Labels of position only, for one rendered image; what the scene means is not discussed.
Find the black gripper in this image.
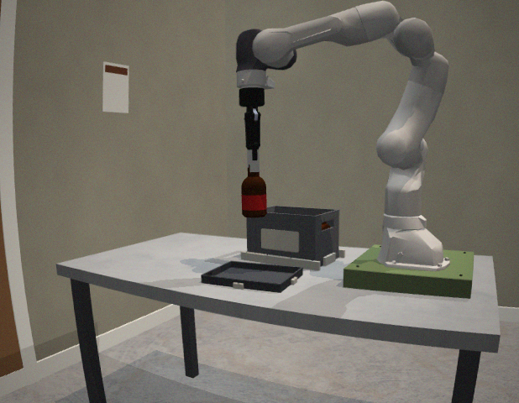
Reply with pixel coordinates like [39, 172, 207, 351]
[239, 87, 265, 172]

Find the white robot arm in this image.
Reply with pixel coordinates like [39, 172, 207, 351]
[236, 1, 450, 271]

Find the grey divided crate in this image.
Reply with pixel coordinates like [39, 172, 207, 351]
[246, 206, 338, 266]

